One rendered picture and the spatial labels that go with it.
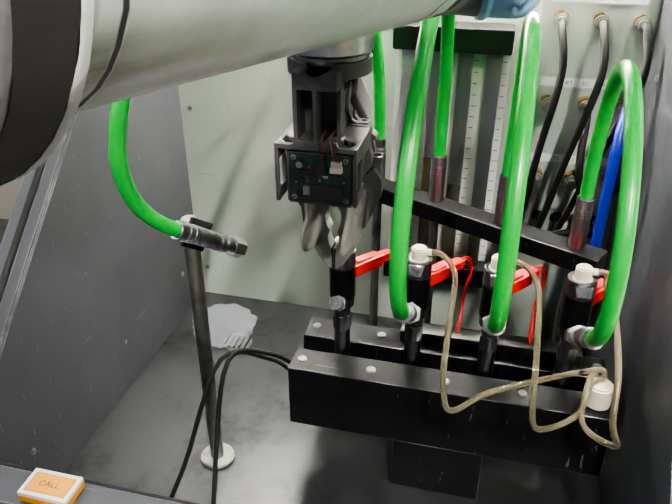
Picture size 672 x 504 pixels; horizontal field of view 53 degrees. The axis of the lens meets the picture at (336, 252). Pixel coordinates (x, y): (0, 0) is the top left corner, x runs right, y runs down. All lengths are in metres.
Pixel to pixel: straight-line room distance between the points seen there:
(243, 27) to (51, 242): 0.62
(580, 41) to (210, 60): 0.74
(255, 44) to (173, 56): 0.04
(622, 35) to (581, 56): 0.05
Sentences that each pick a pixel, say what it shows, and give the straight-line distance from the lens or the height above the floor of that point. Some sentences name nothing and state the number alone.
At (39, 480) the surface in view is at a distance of 0.71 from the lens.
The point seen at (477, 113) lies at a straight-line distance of 0.91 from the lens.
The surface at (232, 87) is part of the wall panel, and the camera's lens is 0.99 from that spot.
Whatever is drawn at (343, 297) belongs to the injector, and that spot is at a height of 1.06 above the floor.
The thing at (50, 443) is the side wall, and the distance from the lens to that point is 0.86.
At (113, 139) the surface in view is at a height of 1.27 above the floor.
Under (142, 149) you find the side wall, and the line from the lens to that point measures 0.94.
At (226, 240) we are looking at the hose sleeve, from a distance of 0.68.
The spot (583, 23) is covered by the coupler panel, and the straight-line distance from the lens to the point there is 0.89.
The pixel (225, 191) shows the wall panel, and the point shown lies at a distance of 1.05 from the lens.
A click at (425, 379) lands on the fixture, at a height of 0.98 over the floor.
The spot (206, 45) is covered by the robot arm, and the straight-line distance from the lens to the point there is 0.18.
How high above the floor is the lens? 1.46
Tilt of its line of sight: 30 degrees down
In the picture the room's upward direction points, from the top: straight up
